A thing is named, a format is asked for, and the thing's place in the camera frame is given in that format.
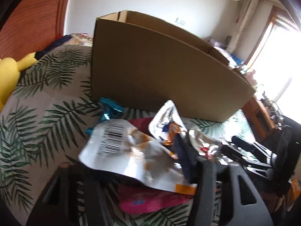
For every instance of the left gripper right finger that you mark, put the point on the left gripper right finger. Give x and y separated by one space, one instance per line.
241 203

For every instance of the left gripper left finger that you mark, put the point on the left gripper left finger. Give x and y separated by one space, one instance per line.
69 187

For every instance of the white orange snack packet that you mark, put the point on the white orange snack packet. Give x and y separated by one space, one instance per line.
117 146

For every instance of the white red-label snack packet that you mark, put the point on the white red-label snack packet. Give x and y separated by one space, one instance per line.
166 124

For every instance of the wooden low cabinet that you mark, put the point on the wooden low cabinet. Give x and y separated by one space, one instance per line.
262 119

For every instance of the silver foil snack packet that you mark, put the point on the silver foil snack packet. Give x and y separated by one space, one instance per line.
205 145

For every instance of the magenta snack packet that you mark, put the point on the magenta snack packet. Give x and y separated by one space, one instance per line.
150 199

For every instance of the blue foil snack packet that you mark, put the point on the blue foil snack packet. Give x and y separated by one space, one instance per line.
110 110

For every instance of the wooden framed window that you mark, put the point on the wooden framed window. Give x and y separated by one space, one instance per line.
275 64

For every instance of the yellow Pikachu plush toy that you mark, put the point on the yellow Pikachu plush toy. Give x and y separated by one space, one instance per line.
10 71

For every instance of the brown cardboard box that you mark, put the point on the brown cardboard box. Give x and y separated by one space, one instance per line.
141 61

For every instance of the floral quilt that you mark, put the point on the floral quilt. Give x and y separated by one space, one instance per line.
83 39

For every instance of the patterned window curtain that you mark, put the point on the patterned window curtain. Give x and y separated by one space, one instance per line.
247 11

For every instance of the white wall switch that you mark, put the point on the white wall switch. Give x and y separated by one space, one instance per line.
180 21

